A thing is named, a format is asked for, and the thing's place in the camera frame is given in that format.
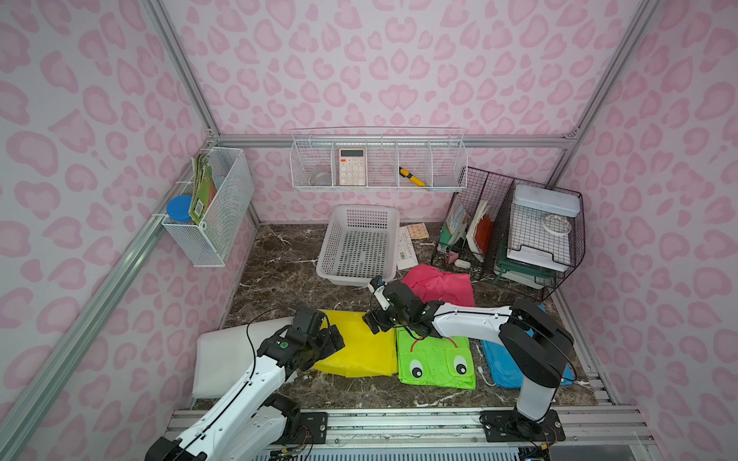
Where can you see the yellow raincoat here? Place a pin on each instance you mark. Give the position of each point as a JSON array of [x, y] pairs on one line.
[[364, 354]]

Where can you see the black wire rack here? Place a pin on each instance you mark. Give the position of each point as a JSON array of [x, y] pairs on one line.
[[528, 280]]

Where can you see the white plastic lidded box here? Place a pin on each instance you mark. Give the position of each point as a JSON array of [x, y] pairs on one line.
[[527, 241]]

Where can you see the pink folded raincoat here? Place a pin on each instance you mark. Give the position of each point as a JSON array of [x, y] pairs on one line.
[[431, 284]]

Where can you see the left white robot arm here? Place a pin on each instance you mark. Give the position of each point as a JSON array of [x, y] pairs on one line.
[[252, 415]]

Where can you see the white wire wall shelf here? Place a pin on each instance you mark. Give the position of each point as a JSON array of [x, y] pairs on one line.
[[437, 156]]

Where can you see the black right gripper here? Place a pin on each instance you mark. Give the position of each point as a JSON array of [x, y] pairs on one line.
[[380, 314]]

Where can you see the green booklets in basket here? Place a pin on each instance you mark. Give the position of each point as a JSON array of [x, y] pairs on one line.
[[203, 188]]

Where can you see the blue raincoat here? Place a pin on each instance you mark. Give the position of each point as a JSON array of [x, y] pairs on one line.
[[507, 363]]

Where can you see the clear tape roll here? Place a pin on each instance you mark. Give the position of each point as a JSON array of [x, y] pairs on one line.
[[556, 224]]

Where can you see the green frog folded raincoat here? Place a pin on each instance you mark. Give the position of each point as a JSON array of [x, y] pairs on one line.
[[439, 362]]

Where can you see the white calculator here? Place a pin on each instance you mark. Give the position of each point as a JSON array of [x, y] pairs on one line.
[[352, 167]]

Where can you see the tan patterned card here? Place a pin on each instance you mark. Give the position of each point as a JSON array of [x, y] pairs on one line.
[[418, 231]]

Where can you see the white perforated plastic basket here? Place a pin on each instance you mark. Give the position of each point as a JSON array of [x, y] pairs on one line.
[[360, 244]]

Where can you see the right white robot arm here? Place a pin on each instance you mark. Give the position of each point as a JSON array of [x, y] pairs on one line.
[[485, 324]]

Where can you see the aluminium corner frame post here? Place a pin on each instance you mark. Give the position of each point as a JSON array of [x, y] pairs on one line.
[[174, 49]]

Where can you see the books in black rack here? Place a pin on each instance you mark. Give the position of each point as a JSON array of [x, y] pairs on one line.
[[464, 231]]

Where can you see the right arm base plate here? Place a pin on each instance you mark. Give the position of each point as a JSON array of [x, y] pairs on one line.
[[508, 426]]

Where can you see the white paper sheet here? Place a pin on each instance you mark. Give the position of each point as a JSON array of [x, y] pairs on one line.
[[406, 256]]

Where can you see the white mesh wall basket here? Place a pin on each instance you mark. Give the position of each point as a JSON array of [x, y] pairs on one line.
[[210, 243]]

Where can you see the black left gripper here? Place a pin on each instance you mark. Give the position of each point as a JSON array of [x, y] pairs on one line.
[[328, 340]]

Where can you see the blue round lid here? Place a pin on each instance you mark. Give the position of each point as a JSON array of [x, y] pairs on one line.
[[178, 208]]

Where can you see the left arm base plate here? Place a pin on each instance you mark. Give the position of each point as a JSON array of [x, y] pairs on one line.
[[305, 427]]

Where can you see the white raincoat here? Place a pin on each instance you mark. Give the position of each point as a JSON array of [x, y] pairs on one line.
[[222, 357]]

